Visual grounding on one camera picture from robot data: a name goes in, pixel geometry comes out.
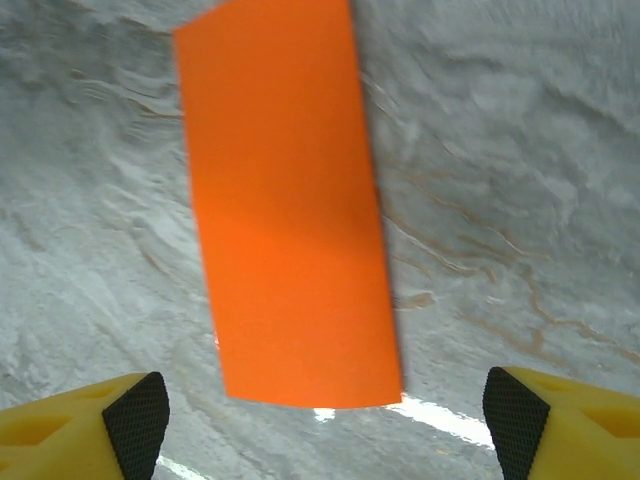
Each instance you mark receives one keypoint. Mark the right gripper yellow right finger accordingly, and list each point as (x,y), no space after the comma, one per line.
(575,435)

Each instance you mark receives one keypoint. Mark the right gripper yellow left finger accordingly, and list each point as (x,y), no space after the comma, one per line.
(75,435)

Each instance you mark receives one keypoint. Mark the orange paper sheet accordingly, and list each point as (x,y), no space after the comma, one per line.
(285,225)

